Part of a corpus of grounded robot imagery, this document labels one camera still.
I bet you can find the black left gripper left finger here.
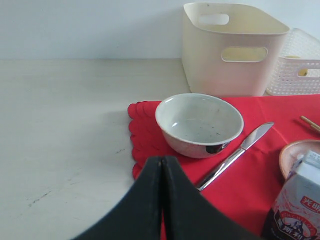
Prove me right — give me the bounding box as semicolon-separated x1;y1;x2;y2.
74;156;162;240

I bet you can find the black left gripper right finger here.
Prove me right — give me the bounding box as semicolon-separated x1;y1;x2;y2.
161;156;259;240

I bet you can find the white milk carton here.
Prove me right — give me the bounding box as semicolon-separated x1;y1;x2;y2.
261;150;320;240

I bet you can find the yellow lemon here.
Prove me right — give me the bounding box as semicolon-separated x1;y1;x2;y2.
285;55;308;77

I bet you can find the red tablecloth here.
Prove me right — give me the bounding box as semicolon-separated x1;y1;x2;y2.
127;94;320;240

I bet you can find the white ceramic bowl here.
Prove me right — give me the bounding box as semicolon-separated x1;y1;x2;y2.
155;93;244;159

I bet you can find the silver table knife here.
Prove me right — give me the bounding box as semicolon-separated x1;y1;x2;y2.
196;121;274;191

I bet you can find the brown wooden plate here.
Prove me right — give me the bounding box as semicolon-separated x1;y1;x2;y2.
279;139;320;179

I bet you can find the upper wooden chopstick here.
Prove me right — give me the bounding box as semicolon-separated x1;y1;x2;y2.
300;115;320;133

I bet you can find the cream plastic bin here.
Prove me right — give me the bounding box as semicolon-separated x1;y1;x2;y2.
181;2;290;96

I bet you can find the white perforated plastic basket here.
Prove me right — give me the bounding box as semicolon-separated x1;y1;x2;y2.
266;28;320;96

